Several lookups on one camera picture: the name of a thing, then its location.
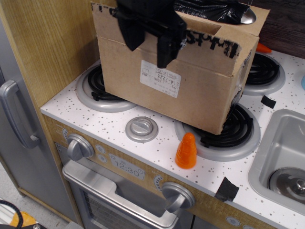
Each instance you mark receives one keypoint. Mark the brown cardboard box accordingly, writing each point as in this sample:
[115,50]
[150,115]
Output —
[199,87]

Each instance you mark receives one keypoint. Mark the orange object on floor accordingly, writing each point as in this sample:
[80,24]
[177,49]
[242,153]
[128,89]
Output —
[27,219]

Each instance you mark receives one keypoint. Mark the silver round stovetop knob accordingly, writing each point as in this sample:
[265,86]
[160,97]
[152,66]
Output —
[141,129]

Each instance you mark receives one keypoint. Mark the orange toy carrot cone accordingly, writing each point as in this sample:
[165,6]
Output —
[186,154]

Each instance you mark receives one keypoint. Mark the black tape piece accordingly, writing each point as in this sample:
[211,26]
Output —
[268,102]
[227,191]

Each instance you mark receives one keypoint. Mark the light blue object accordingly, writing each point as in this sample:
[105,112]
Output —
[303,82]

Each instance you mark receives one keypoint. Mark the left silver oven knob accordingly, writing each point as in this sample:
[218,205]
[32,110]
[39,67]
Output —
[78,147]

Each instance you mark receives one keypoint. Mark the grey fridge door handle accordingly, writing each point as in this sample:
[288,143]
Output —
[7,92]

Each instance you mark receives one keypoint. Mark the grey toy fridge door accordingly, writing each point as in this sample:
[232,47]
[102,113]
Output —
[33,171]

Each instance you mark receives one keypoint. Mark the front left stove burner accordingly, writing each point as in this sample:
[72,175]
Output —
[90,90]

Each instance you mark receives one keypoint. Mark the right silver oven knob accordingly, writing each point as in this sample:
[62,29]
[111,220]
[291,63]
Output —
[177,197]

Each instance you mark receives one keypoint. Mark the spoon taped on back flap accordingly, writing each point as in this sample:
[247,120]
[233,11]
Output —
[223,11]

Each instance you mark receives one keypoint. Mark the silver oven door handle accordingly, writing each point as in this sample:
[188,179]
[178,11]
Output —
[101,206]

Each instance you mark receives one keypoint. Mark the silver oven knob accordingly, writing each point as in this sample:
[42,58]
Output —
[177,197]
[78,147]

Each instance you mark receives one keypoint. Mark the black tape piece back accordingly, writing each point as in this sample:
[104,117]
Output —
[268,102]

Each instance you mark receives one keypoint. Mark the black tape piece front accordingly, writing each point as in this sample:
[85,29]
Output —
[227,191]

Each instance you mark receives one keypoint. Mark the orange carrot behind box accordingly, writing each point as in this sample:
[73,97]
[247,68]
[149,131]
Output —
[262,48]

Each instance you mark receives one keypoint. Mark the stove burner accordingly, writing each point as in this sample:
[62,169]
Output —
[90,90]
[266,76]
[239,137]

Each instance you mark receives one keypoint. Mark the back right stove burner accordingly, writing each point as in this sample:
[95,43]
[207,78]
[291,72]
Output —
[266,76]

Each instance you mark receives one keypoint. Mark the grey toy sink basin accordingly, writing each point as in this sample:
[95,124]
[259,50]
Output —
[278,170]

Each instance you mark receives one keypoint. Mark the front right stove burner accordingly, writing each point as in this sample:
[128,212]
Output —
[239,137]

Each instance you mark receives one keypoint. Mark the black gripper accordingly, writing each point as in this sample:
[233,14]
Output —
[157,17]

